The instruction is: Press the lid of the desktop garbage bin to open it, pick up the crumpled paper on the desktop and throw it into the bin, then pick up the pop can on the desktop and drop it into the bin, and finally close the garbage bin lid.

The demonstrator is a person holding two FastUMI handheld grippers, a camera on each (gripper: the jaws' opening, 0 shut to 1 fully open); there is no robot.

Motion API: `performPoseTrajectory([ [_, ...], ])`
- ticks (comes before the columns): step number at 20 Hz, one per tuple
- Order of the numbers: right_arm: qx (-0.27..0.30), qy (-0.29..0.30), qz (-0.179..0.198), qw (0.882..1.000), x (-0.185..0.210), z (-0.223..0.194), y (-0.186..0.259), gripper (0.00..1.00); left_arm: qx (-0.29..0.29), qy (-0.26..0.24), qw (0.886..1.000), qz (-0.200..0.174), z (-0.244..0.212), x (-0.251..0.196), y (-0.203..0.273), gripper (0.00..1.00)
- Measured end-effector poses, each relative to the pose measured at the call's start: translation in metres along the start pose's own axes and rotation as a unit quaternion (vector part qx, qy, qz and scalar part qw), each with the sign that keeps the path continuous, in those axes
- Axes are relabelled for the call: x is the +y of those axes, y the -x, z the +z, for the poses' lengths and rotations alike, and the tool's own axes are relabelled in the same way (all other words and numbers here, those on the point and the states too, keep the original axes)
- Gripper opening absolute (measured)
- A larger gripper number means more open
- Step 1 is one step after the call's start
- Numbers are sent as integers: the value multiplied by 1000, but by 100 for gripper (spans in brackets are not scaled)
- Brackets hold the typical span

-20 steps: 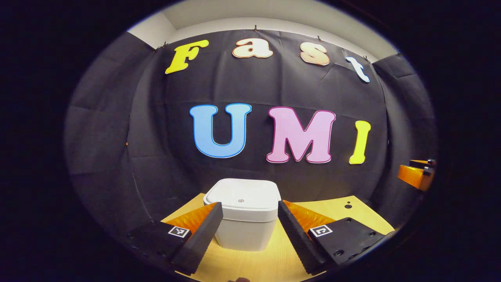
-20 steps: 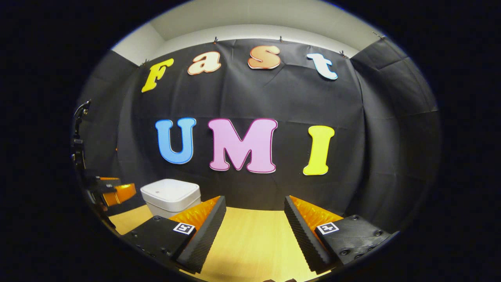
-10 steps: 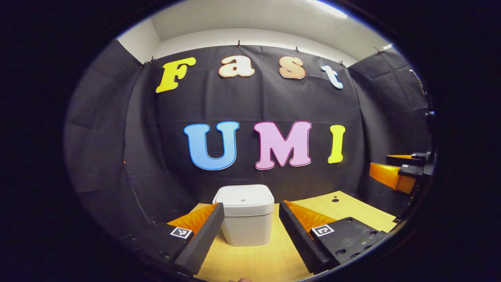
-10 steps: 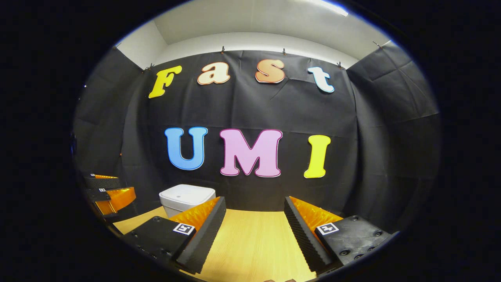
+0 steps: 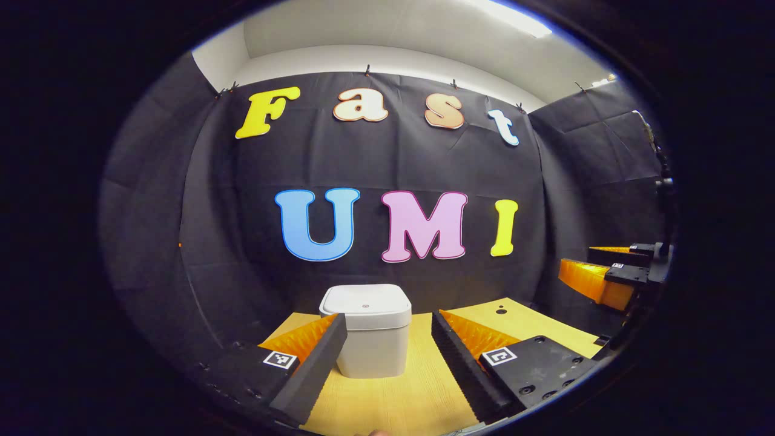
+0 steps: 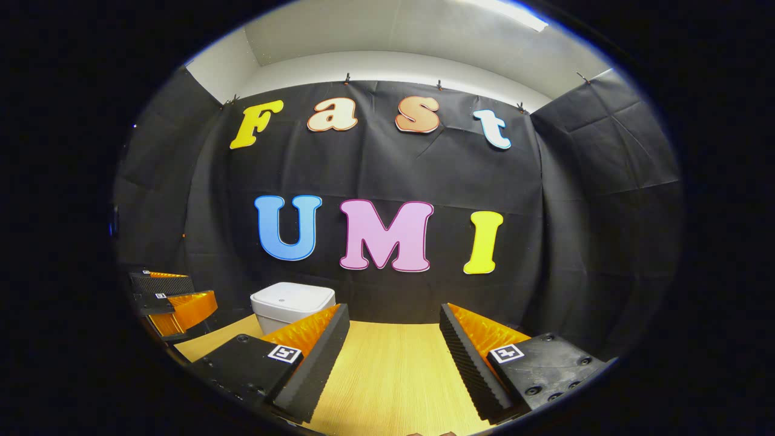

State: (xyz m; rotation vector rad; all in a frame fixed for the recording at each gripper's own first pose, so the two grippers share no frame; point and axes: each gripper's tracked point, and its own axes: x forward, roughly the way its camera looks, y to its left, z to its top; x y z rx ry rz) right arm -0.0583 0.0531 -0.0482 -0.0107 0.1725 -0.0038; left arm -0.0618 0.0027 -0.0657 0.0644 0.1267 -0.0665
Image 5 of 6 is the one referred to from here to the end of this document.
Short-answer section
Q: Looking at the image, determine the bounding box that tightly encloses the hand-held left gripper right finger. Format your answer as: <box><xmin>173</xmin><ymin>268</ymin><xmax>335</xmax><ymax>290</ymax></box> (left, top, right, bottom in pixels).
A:
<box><xmin>430</xmin><ymin>309</ymin><xmax>601</xmax><ymax>426</ymax></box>

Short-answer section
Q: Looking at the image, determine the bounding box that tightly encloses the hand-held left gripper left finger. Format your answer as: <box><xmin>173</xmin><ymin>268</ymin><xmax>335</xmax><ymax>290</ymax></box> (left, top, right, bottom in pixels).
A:
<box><xmin>199</xmin><ymin>313</ymin><xmax>348</xmax><ymax>428</ymax></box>

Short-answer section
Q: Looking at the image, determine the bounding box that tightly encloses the white desktop garbage bin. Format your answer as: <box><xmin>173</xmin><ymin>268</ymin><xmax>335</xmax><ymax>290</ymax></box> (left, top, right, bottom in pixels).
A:
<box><xmin>319</xmin><ymin>284</ymin><xmax>413</xmax><ymax>380</ymax></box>

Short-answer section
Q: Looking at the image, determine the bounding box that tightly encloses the wooden desktop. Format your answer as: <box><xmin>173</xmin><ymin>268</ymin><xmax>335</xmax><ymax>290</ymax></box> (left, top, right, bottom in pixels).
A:
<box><xmin>260</xmin><ymin>297</ymin><xmax>606</xmax><ymax>436</ymax></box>

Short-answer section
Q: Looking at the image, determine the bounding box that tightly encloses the black backdrop cloth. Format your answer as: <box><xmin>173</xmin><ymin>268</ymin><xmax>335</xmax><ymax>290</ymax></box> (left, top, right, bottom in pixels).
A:
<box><xmin>100</xmin><ymin>51</ymin><xmax>673</xmax><ymax>370</ymax></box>

